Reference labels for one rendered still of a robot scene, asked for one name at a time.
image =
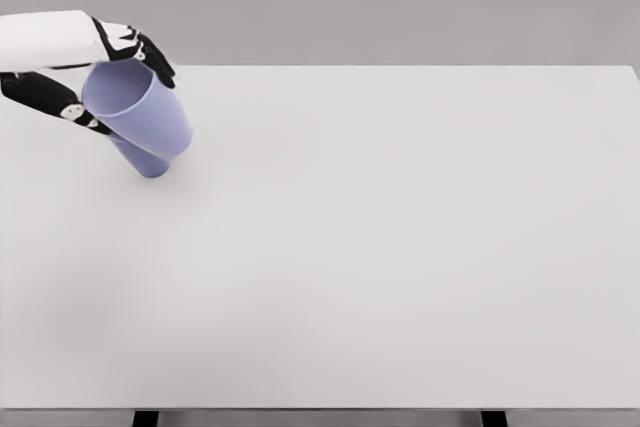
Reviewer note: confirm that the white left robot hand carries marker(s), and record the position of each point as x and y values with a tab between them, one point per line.
55	42

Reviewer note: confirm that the lavender plastic cup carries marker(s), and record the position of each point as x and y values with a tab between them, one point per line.
150	117
145	162

